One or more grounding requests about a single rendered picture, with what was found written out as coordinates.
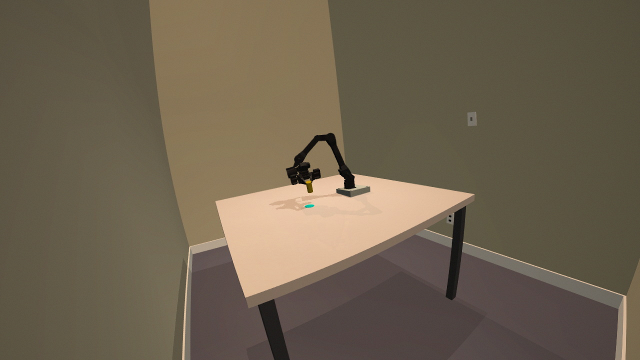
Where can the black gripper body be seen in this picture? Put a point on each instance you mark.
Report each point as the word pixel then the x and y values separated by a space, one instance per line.
pixel 305 175

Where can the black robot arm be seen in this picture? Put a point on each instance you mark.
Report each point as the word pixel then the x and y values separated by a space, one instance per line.
pixel 344 171

